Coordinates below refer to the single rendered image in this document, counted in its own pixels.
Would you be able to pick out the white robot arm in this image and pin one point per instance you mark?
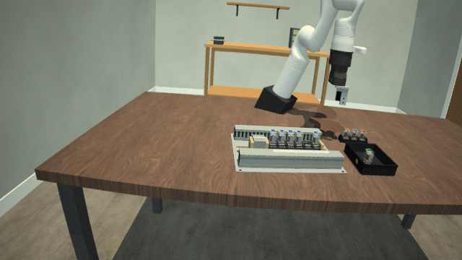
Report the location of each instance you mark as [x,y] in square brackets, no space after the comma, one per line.
[312,39]

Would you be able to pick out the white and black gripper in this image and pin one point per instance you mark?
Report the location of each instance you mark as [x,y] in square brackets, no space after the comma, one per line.
[342,48]

